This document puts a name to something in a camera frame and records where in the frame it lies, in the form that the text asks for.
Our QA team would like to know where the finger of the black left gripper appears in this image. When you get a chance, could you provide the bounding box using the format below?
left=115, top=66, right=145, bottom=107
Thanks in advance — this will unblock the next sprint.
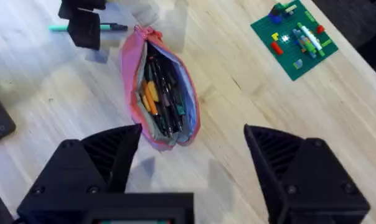
left=57, top=0, right=107, bottom=52

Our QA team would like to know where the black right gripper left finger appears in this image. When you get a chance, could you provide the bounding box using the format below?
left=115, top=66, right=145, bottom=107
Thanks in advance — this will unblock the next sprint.
left=16, top=123, right=144, bottom=224

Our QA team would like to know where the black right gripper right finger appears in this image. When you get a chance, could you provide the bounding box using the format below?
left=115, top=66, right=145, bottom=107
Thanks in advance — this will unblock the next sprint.
left=243, top=124, right=371, bottom=224

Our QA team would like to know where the pink soft zip bag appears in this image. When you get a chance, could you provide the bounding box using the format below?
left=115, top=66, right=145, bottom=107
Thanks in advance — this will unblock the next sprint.
left=119, top=24, right=202, bottom=152

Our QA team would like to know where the teal pen with black cap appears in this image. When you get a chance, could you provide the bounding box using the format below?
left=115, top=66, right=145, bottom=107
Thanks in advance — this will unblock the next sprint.
left=48, top=22, right=129, bottom=33

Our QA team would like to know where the green board with toy blocks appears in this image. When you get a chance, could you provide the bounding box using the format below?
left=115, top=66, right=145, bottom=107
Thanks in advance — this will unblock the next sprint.
left=250, top=0, right=339, bottom=82

